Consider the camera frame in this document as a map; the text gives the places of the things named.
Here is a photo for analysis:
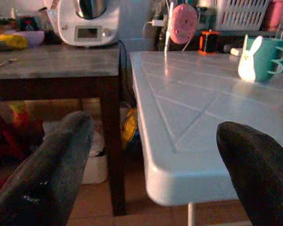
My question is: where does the pink round fan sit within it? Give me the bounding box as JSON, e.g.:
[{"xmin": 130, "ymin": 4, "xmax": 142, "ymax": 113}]
[{"xmin": 164, "ymin": 3, "xmax": 199, "ymax": 52}]

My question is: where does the white kitchen food processor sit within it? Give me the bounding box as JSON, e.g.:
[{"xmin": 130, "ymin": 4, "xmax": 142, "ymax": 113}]
[{"xmin": 43, "ymin": 0, "xmax": 120, "ymax": 47}]

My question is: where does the orange and black box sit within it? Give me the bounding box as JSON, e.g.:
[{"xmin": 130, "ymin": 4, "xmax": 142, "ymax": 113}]
[{"xmin": 198, "ymin": 30, "xmax": 219, "ymax": 56}]

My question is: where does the pink bowl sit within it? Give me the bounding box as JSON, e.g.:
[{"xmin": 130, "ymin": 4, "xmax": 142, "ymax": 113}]
[{"xmin": 4, "ymin": 30, "xmax": 45, "ymax": 47}]

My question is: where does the white plastic basket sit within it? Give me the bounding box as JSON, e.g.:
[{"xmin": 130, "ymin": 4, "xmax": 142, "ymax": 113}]
[{"xmin": 216, "ymin": 0, "xmax": 271, "ymax": 31}]

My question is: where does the red container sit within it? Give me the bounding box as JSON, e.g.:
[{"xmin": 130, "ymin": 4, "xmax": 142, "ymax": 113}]
[{"xmin": 264, "ymin": 0, "xmax": 283, "ymax": 32}]

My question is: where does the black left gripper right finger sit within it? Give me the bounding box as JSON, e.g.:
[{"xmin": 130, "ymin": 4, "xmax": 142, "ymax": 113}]
[{"xmin": 216, "ymin": 121, "xmax": 283, "ymax": 226}]

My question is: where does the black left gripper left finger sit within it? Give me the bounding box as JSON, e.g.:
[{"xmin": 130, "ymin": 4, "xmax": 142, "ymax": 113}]
[{"xmin": 0, "ymin": 111, "xmax": 94, "ymax": 226}]

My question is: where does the white plastic table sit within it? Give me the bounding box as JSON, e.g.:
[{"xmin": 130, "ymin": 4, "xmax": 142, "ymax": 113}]
[{"xmin": 129, "ymin": 50, "xmax": 283, "ymax": 226}]

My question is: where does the teal mug with bunny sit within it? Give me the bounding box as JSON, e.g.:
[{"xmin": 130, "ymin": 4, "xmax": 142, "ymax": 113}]
[{"xmin": 237, "ymin": 34, "xmax": 283, "ymax": 83}]

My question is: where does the dark wooden table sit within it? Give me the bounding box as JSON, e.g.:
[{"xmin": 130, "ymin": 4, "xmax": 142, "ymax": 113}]
[{"xmin": 0, "ymin": 42, "xmax": 127, "ymax": 217}]

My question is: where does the white charger plug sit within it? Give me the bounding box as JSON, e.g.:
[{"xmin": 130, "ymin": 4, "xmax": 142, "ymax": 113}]
[{"xmin": 142, "ymin": 19, "xmax": 165, "ymax": 31}]

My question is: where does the yellow bag under table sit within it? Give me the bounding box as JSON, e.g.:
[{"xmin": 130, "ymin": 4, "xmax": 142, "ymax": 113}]
[{"xmin": 120, "ymin": 108, "xmax": 139, "ymax": 150}]

